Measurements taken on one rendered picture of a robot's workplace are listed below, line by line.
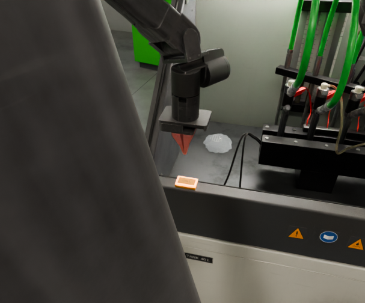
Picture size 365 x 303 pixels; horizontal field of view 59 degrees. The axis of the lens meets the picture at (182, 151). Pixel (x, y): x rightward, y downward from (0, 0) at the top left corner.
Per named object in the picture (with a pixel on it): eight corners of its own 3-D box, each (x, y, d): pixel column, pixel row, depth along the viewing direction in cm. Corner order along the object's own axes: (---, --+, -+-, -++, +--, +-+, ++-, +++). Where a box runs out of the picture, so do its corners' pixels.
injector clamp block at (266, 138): (254, 182, 98) (261, 140, 89) (256, 162, 106) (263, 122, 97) (376, 201, 91) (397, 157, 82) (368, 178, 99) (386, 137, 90)
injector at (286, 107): (272, 157, 93) (285, 90, 81) (272, 147, 97) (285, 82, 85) (281, 159, 92) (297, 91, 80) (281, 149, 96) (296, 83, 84)
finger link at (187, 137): (169, 142, 77) (168, 107, 72) (198, 146, 76) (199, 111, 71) (160, 159, 72) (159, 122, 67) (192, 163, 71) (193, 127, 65)
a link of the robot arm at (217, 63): (154, 35, 62) (181, 30, 56) (198, 24, 68) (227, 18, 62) (168, 95, 67) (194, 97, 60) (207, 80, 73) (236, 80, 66)
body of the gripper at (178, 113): (166, 112, 73) (165, 82, 68) (211, 118, 71) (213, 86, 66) (158, 127, 68) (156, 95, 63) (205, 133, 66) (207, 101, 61)
